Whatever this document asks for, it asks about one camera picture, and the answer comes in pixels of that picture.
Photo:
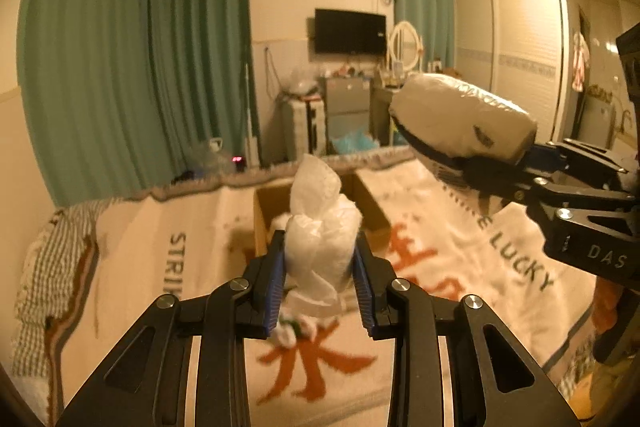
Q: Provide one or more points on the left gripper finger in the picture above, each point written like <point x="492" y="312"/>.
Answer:
<point x="542" y="161"/>
<point x="488" y="183"/>

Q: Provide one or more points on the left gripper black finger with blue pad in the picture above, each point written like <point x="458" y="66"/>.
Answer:
<point x="186" y="356"/>
<point x="455" y="362"/>

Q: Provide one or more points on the large patterned tissue pack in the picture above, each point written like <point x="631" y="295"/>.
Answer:
<point x="447" y="122"/>

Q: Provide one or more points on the white plastic bag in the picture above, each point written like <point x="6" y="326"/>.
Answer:
<point x="319" y="241"/>

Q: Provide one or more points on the white green pipe-cleaner toy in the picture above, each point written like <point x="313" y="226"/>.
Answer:
<point x="304" y="326"/>

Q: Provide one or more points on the white sliding wardrobe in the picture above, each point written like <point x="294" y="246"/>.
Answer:
<point x="520" y="51"/>

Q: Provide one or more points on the white dressing table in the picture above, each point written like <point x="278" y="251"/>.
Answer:
<point x="381" y="127"/>

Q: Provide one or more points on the checkered green bedsheet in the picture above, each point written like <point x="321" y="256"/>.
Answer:
<point x="44" y="292"/>

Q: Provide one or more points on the white oval vanity mirror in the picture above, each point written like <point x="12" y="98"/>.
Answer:
<point x="405" y="49"/>

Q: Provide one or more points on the white suitcase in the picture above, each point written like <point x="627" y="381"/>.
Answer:
<point x="304" y="127"/>

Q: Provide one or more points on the open cardboard box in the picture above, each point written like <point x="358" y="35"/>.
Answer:
<point x="272" y="208"/>

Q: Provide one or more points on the clear water jug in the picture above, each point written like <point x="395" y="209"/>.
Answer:
<point x="209" y="158"/>

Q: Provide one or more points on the white stick vacuum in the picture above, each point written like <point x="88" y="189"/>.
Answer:
<point x="251" y="142"/>

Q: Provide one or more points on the large green curtain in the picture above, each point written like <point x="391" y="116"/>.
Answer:
<point x="116" y="92"/>

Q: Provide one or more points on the black wall television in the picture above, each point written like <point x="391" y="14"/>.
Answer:
<point x="349" y="32"/>

